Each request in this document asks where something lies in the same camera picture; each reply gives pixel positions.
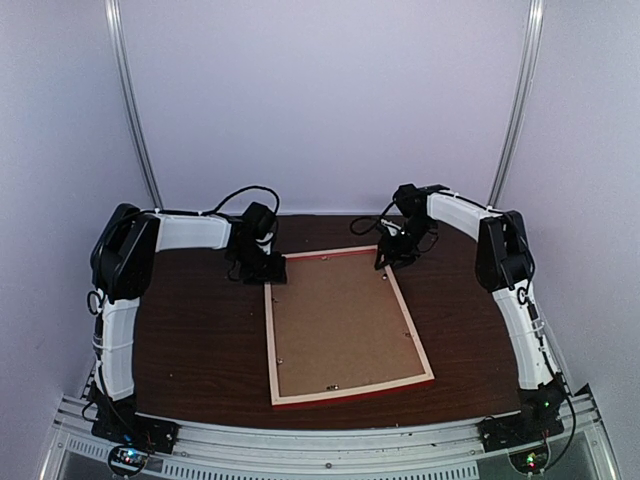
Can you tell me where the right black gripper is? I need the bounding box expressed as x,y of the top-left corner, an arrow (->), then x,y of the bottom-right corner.
376,216 -> 436,270

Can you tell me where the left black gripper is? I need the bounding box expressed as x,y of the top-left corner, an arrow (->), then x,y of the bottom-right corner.
231,243 -> 288,285

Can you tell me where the brown cardboard backing board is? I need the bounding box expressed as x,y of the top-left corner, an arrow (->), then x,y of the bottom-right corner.
272,249 -> 429,399

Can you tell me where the red wooden picture frame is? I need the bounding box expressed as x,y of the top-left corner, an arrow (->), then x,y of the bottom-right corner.
263,243 -> 435,412

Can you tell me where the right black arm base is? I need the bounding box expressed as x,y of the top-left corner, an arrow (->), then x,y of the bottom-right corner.
477,387 -> 565,452

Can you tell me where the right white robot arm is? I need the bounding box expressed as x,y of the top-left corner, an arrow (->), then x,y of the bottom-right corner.
374,184 -> 560,392

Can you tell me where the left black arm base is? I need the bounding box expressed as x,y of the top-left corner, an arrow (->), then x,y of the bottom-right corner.
90,395 -> 179,454

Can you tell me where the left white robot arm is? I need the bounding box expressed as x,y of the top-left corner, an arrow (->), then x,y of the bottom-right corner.
90,202 -> 287,402

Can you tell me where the left circuit board with leds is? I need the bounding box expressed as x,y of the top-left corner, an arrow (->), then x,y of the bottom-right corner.
107,445 -> 149,477

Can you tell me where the circuit board with leds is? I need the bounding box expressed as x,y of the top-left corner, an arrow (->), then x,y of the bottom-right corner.
107,445 -> 149,477
509,450 -> 549,476

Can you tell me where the right circuit board with leds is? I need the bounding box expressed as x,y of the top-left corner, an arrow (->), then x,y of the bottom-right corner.
509,450 -> 549,476

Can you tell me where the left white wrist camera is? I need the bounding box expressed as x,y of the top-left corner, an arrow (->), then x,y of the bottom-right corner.
256,233 -> 275,255

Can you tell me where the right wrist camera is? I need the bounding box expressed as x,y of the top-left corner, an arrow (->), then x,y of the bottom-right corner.
379,219 -> 402,238

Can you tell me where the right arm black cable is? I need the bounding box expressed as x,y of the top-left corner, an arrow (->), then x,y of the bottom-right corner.
349,199 -> 441,256

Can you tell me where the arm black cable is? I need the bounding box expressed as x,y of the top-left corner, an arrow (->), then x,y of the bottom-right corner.
199,185 -> 280,221
349,199 -> 441,256

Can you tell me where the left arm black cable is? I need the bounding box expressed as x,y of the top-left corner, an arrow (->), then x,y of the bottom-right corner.
199,185 -> 280,221

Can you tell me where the front aluminium rail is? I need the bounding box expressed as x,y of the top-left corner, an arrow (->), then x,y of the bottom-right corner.
39,384 -> 624,480

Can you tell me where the left aluminium corner post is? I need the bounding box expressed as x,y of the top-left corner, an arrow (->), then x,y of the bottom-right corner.
104,0 -> 164,209

